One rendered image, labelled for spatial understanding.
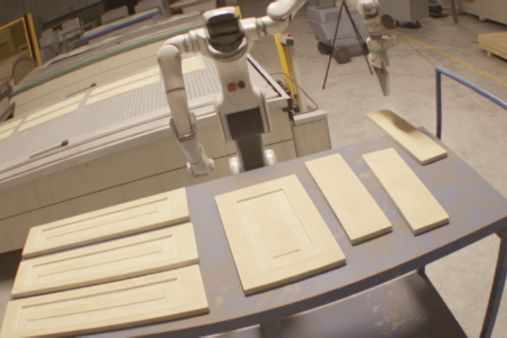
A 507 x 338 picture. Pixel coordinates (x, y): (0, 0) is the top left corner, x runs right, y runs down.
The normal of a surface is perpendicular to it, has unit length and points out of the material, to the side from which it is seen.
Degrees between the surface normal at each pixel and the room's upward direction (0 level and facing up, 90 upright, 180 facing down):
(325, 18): 90
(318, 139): 90
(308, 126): 90
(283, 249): 0
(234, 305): 0
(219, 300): 0
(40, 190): 90
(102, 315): 11
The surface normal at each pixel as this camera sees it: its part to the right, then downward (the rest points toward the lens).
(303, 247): 0.00, -0.91
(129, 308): -0.17, -0.77
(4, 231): 0.15, 0.42
